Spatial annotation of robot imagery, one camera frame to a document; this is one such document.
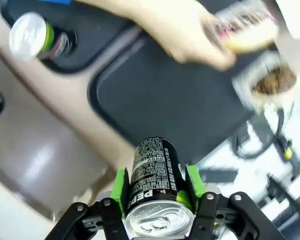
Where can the brown plastic serving tray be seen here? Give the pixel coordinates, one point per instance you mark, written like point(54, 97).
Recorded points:
point(40, 155)

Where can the glazed donut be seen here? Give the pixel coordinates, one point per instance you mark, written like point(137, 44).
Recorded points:
point(250, 32)

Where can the dark grey serving tray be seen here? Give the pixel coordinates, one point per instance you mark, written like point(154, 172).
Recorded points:
point(95, 37)
point(165, 100)

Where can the person bare forearm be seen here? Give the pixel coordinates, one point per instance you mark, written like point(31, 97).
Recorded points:
point(110, 5)

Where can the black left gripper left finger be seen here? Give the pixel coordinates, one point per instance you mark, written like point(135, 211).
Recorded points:
point(107, 217)

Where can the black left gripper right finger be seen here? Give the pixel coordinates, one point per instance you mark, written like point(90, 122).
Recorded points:
point(210, 215)

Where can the chocolate crumb donut in wrapper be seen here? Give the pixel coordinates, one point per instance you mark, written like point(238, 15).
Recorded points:
point(272, 82)

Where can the blue and green Pepsi can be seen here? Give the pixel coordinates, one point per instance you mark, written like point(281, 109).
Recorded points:
point(27, 35)

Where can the person hand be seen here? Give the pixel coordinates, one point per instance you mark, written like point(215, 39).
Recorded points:
point(185, 35)

